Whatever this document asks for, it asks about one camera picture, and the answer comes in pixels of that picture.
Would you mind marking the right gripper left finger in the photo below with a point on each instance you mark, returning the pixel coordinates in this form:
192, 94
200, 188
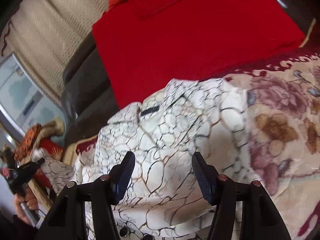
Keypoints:
120, 176

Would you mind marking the white crackle-print garment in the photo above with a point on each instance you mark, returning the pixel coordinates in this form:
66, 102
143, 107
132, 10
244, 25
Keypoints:
163, 199

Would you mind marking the dark leather sofa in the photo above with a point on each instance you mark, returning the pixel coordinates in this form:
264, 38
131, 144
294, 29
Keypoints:
87, 100

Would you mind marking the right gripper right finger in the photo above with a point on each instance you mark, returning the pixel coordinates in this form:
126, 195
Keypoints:
206, 176

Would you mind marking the orange black patterned cloth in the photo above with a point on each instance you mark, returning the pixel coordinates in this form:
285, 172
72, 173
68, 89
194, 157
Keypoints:
26, 146

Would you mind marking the floral sofa cover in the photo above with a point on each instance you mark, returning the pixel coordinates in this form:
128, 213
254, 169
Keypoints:
283, 120

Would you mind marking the beige dotted curtain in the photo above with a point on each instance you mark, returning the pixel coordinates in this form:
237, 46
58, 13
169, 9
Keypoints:
44, 35

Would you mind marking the red blanket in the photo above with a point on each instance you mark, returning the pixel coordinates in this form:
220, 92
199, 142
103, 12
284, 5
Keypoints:
145, 43

